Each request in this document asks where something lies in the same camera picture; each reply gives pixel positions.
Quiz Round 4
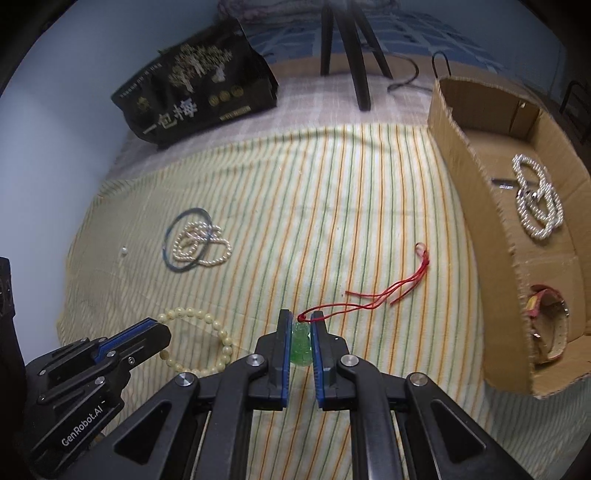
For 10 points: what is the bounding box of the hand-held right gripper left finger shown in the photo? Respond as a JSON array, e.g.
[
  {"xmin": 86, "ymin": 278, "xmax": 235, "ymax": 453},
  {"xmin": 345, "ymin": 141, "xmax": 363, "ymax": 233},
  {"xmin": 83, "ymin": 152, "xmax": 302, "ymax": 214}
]
[{"xmin": 55, "ymin": 308, "xmax": 293, "ymax": 480}]

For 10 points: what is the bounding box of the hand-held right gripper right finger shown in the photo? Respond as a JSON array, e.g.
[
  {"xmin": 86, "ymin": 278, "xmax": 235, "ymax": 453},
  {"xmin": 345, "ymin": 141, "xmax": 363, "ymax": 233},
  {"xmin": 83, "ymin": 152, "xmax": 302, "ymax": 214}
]
[{"xmin": 311, "ymin": 311, "xmax": 536, "ymax": 480}]

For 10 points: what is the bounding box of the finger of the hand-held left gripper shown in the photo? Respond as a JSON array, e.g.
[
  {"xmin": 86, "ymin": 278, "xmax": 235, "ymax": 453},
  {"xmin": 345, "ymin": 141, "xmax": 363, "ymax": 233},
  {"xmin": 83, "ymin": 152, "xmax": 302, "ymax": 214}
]
[
  {"xmin": 38, "ymin": 324, "xmax": 172, "ymax": 406},
  {"xmin": 24, "ymin": 316, "xmax": 160, "ymax": 376}
]

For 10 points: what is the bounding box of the green jade pendant red cord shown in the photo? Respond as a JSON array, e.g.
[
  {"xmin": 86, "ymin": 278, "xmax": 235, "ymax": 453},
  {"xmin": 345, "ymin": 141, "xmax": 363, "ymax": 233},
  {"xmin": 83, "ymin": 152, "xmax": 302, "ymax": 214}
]
[{"xmin": 291, "ymin": 242, "xmax": 430, "ymax": 368}]

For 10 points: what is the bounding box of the brown cardboard box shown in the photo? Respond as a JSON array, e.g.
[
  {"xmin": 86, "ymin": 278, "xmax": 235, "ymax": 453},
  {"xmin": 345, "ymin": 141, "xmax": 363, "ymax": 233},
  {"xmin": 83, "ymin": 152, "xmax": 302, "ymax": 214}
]
[{"xmin": 427, "ymin": 76, "xmax": 591, "ymax": 398}]

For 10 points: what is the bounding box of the thin blue bangle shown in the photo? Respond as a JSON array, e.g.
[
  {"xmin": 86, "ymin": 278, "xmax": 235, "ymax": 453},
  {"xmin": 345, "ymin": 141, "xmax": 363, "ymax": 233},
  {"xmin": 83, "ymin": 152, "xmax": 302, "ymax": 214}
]
[{"xmin": 163, "ymin": 208, "xmax": 214, "ymax": 272}]

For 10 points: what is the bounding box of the striped cream cloth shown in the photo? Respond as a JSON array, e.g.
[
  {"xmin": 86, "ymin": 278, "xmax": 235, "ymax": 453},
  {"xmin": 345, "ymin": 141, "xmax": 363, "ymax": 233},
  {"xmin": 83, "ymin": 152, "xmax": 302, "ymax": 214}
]
[{"xmin": 55, "ymin": 122, "xmax": 546, "ymax": 480}]

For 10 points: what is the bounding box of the black printed snack bag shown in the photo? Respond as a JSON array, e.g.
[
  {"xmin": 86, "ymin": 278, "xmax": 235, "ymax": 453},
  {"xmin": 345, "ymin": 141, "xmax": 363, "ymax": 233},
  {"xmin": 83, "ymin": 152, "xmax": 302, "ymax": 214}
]
[{"xmin": 111, "ymin": 17, "xmax": 279, "ymax": 149}]

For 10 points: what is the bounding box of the beige checked bed sheet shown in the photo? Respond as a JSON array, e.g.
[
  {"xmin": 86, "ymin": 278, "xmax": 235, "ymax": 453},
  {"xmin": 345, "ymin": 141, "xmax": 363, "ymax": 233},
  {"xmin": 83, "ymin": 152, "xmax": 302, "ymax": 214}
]
[{"xmin": 111, "ymin": 55, "xmax": 462, "ymax": 185}]

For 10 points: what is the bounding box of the black tripod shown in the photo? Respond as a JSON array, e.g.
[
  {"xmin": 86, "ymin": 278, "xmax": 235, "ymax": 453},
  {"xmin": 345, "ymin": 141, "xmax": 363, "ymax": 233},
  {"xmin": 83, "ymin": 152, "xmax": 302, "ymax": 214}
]
[{"xmin": 320, "ymin": 0, "xmax": 393, "ymax": 112}]

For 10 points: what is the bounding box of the blue plaid fabric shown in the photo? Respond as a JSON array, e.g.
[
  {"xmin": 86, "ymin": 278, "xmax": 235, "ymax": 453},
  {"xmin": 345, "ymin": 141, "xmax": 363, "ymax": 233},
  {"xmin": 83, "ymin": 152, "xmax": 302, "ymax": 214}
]
[{"xmin": 245, "ymin": 9, "xmax": 504, "ymax": 70}]

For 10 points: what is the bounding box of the cream bead bracelet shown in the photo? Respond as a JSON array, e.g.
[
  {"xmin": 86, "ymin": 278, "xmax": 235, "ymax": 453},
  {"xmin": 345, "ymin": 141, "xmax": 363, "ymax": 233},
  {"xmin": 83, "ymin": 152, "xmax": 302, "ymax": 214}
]
[{"xmin": 157, "ymin": 308, "xmax": 232, "ymax": 376}]

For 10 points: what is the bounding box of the pink strap wristwatch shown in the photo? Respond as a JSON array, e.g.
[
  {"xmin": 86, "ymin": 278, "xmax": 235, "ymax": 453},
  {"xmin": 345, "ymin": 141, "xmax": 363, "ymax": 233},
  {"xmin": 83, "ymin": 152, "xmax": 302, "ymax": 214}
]
[{"xmin": 526, "ymin": 285, "xmax": 571, "ymax": 365}]

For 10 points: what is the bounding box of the black cable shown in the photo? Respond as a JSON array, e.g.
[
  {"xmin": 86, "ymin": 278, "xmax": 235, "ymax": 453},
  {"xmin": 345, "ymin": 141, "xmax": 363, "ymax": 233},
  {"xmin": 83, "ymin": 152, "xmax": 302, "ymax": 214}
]
[{"xmin": 362, "ymin": 44, "xmax": 420, "ymax": 92}]

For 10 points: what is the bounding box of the black metal chair frame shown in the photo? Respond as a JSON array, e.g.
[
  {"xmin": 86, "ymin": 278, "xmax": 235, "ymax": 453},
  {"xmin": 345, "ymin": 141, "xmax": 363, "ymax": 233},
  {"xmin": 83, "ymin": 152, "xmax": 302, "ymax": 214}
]
[{"xmin": 561, "ymin": 80, "xmax": 591, "ymax": 134}]

